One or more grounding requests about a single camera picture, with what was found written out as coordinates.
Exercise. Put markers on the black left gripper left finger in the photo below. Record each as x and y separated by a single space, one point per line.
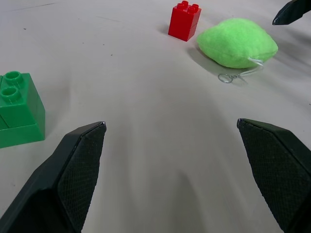
60 179

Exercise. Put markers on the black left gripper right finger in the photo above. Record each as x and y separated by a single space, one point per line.
279 165

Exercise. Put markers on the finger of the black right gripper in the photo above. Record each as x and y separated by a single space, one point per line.
290 14

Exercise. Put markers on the light green plush toy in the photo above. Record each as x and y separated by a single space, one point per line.
236 43

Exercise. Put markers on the green toy brick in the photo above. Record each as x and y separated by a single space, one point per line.
19 111

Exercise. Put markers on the red toy brick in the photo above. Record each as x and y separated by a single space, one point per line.
184 23

